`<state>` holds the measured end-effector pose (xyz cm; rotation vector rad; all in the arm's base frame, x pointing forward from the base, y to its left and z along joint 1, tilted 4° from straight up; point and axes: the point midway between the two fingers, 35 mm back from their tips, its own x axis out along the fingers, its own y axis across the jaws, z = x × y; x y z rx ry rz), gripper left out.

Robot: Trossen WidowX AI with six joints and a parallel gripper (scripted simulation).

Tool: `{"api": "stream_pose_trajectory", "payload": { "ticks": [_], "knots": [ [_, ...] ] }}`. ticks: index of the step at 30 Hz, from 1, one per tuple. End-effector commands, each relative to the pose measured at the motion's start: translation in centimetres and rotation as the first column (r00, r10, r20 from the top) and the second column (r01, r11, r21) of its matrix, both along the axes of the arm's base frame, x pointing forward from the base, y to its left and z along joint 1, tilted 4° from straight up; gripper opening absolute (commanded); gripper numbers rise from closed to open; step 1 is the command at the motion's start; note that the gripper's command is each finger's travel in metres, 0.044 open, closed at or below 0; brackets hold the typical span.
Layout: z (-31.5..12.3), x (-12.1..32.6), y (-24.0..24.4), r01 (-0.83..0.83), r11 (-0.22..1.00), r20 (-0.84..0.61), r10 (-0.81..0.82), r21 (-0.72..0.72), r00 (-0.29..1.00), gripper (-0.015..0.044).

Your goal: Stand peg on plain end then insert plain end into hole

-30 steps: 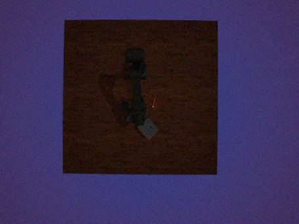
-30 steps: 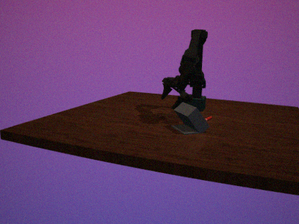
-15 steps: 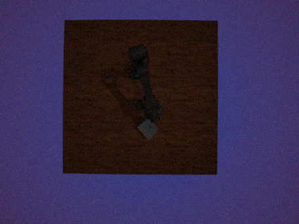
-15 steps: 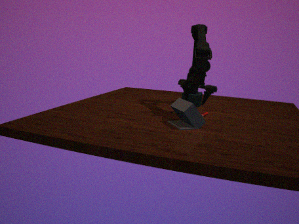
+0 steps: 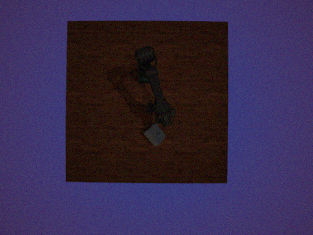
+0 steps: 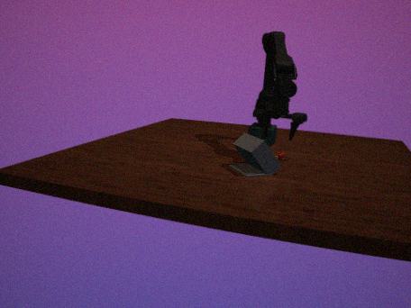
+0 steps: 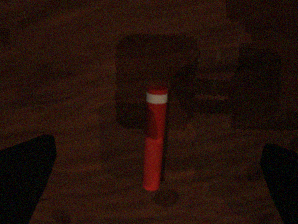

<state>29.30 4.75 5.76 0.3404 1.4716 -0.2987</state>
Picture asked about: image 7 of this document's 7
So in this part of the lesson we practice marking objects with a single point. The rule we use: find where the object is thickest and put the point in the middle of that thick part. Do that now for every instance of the red peg with white band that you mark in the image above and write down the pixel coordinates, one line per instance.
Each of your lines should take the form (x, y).
(156, 101)

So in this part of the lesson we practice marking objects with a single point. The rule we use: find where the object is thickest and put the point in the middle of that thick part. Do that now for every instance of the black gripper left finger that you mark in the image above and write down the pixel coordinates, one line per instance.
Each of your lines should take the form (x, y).
(24, 173)

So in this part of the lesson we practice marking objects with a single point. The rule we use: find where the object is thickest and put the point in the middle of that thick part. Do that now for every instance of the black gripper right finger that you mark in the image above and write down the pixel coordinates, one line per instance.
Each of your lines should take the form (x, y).
(280, 168)

